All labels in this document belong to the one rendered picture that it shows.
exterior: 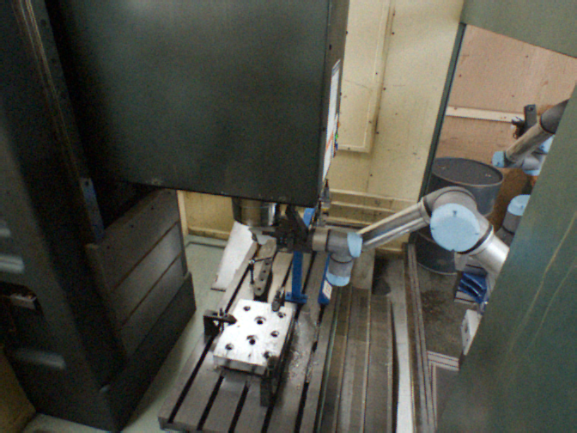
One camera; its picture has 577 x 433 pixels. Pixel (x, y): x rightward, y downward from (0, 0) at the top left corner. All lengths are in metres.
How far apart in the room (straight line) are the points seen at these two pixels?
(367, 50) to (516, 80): 1.93
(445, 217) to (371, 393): 0.88
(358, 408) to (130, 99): 1.33
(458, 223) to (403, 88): 1.12
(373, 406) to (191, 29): 1.42
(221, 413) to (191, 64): 1.06
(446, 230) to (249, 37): 0.68
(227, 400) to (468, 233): 0.93
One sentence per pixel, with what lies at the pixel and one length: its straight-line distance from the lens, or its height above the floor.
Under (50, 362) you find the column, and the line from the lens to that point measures 1.62.
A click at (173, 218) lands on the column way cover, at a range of 1.62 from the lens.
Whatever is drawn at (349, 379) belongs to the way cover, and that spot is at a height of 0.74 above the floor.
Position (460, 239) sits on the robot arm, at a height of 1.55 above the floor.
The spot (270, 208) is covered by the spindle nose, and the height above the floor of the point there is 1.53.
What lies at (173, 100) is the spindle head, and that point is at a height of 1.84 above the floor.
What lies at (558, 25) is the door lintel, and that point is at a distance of 0.96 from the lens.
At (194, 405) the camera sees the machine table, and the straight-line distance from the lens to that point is 1.43.
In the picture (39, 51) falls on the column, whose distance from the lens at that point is 1.09.
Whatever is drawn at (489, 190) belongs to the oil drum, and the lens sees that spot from 3.29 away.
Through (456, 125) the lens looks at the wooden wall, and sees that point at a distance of 3.74.
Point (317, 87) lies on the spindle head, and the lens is 0.90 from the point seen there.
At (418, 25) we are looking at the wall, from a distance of 2.01.
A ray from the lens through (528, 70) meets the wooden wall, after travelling 3.72.
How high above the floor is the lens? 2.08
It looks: 31 degrees down
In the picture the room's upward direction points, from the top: 2 degrees clockwise
